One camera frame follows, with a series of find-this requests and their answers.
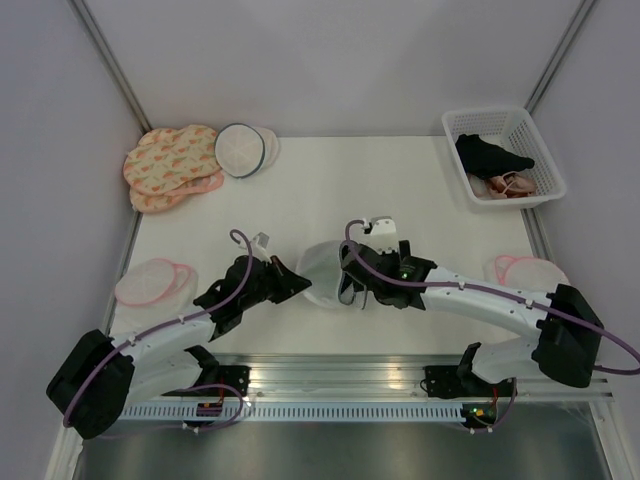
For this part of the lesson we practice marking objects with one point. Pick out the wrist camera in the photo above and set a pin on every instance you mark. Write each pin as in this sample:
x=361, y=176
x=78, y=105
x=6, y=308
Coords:
x=259, y=247
x=380, y=235

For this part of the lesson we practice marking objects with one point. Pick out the pink-trim mesh bag right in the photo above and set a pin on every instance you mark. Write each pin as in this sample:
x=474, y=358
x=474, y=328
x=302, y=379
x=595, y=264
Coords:
x=524, y=272

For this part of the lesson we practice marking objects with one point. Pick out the floral laundry bag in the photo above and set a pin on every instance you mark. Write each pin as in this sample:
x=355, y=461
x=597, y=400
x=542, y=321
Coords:
x=146, y=204
x=165, y=159

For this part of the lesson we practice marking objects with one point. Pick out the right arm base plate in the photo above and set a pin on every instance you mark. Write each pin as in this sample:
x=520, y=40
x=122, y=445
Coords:
x=449, y=382

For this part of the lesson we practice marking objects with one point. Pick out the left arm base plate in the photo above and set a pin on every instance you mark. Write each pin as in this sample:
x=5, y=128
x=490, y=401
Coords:
x=235, y=376

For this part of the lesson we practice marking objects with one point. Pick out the aluminium rail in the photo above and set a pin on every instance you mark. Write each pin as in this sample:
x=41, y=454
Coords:
x=304, y=378

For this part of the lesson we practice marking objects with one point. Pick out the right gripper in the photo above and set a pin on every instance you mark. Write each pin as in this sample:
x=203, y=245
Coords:
x=397, y=256

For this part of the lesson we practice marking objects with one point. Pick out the black bra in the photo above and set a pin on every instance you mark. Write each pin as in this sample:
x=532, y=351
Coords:
x=485, y=160

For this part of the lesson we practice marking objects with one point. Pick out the blue-zip mesh laundry bag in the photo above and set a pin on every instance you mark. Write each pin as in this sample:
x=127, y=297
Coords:
x=331, y=287

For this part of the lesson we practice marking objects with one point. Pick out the white plastic basket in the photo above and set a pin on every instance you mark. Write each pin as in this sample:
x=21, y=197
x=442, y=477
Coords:
x=513, y=129

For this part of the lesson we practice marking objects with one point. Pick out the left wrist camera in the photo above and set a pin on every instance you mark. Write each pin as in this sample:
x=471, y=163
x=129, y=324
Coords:
x=259, y=247

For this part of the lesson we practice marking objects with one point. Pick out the pink-trim mesh bag left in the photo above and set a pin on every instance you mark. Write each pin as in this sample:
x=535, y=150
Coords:
x=154, y=281

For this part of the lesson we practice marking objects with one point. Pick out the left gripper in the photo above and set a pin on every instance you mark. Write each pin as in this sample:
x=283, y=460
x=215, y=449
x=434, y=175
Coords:
x=291, y=283

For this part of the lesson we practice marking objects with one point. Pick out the pink bra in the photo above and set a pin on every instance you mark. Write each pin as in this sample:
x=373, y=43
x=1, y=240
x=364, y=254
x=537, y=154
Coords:
x=510, y=185

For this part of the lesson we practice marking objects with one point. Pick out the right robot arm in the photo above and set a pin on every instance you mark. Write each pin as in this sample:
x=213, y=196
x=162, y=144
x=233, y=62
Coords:
x=556, y=334

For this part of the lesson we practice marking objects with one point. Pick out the white mesh bag behind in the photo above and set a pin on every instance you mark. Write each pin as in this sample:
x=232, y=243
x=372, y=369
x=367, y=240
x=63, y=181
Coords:
x=272, y=146

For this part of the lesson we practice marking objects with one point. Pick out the pink-trim mesh bag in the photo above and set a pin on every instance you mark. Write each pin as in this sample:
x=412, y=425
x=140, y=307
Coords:
x=524, y=272
x=154, y=281

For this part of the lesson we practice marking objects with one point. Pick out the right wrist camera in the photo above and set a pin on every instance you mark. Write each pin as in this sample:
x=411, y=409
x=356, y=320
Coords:
x=380, y=235

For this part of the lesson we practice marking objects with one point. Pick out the floral laundry bag bottom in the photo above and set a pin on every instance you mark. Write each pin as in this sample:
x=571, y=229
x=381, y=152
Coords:
x=146, y=204

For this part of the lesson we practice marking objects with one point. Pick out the floral laundry bag top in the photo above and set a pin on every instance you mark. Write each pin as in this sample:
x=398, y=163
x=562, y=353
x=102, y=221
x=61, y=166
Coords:
x=165, y=159

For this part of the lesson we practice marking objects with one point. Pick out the white slotted cable duct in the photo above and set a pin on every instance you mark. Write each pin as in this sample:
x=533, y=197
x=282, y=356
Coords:
x=298, y=411

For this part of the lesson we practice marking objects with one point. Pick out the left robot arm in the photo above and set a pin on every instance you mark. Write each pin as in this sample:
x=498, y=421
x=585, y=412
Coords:
x=89, y=419

